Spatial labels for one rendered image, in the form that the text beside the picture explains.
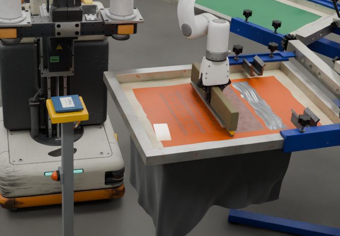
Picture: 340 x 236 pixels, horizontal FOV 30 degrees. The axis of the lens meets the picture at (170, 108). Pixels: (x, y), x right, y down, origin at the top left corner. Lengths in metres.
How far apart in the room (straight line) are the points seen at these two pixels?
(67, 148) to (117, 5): 0.60
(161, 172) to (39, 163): 1.12
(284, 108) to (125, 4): 0.74
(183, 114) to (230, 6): 1.13
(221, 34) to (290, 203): 1.55
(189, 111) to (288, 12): 1.18
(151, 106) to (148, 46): 2.73
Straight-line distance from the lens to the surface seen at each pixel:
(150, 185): 2.34
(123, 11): 2.55
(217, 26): 2.17
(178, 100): 2.37
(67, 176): 2.45
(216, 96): 2.24
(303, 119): 2.15
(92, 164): 3.17
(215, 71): 2.24
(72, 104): 2.28
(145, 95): 2.39
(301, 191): 3.63
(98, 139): 3.34
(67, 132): 2.34
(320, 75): 2.59
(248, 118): 2.31
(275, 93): 2.51
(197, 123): 2.24
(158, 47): 5.03
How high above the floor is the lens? 2.12
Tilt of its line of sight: 30 degrees down
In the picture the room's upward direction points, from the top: 5 degrees clockwise
